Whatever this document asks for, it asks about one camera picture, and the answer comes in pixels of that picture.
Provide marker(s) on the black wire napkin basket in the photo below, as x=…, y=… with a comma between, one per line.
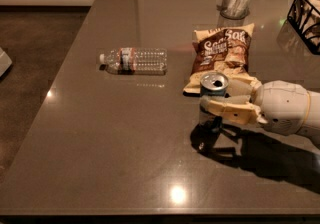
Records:
x=304, y=16

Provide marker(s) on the metal mesh utensil cup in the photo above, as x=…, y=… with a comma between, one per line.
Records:
x=235, y=9

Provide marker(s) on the clear plastic water bottle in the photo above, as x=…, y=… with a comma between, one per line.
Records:
x=135, y=61

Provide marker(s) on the white object on floor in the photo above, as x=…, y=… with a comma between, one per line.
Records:
x=5, y=61

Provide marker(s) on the yellow brown chips bag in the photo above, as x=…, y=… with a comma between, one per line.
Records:
x=224, y=50

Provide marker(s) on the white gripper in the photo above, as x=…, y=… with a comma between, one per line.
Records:
x=284, y=105

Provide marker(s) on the blue silver redbull can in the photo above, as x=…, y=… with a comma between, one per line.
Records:
x=213, y=86

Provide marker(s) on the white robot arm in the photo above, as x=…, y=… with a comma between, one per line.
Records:
x=311, y=126

